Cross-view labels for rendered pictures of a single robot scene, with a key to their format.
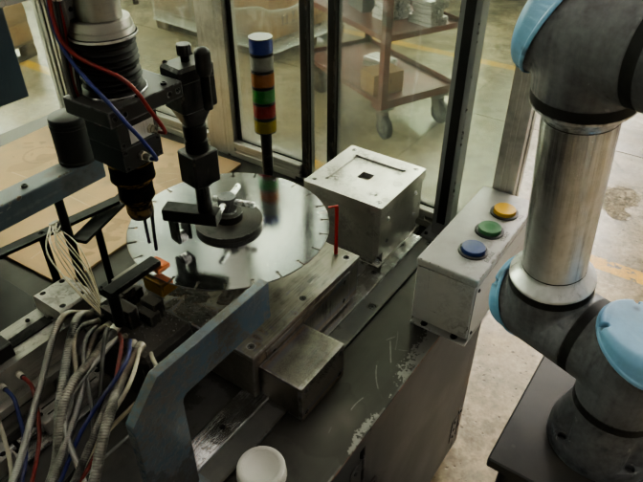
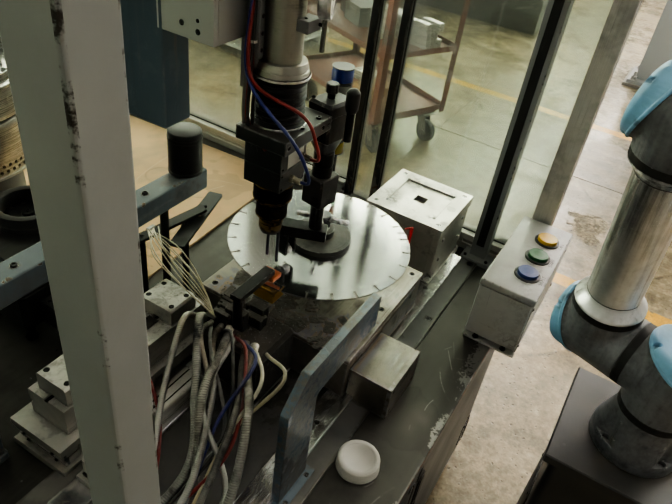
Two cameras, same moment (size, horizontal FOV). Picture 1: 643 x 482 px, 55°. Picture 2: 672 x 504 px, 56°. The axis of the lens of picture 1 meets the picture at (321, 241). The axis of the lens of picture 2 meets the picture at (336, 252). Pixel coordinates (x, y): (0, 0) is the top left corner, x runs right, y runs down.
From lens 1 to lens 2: 0.29 m
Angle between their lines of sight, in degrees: 7
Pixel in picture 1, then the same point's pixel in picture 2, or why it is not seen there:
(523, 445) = (572, 443)
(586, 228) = (654, 265)
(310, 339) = (390, 347)
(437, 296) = (494, 313)
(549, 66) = (658, 137)
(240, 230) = (334, 245)
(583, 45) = not seen: outside the picture
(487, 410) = (482, 417)
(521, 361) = (510, 373)
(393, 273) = (442, 289)
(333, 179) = (392, 200)
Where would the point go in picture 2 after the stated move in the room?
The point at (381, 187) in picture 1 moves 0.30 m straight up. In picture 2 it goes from (437, 211) to (472, 78)
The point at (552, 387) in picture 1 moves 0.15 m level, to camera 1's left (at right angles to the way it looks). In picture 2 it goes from (589, 396) to (513, 393)
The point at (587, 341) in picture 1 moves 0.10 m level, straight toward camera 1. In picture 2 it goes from (640, 358) to (633, 400)
